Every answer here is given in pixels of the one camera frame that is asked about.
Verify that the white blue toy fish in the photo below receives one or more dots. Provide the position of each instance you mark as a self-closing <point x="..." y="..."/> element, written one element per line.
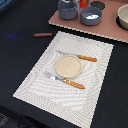
<point x="93" y="16"/>

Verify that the red toy tomato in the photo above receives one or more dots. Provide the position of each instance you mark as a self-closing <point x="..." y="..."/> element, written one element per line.
<point x="84" y="3"/>

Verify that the grey frying pan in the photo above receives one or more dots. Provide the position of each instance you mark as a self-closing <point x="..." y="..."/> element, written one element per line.
<point x="89" y="11"/>

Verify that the beige round plate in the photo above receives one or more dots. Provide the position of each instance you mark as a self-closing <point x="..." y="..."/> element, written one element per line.
<point x="68" y="66"/>

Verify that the white woven placemat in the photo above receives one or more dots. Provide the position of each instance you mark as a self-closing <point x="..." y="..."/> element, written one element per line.
<point x="74" y="105"/>

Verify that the grey cooking pot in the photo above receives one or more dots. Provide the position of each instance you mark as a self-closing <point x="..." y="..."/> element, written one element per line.
<point x="67" y="9"/>

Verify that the pink stove board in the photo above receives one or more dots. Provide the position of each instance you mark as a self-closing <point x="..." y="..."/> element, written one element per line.
<point x="107" y="28"/>

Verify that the black stove burner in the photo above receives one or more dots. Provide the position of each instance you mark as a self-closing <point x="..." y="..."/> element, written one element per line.
<point x="98" y="4"/>

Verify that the beige bowl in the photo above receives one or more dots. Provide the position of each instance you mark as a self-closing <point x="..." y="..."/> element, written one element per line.
<point x="123" y="16"/>

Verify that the knife with orange handle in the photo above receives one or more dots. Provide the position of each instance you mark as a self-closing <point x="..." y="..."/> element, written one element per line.
<point x="79" y="56"/>

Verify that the fork with orange handle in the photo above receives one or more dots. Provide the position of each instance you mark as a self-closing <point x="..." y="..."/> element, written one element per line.
<point x="69" y="82"/>

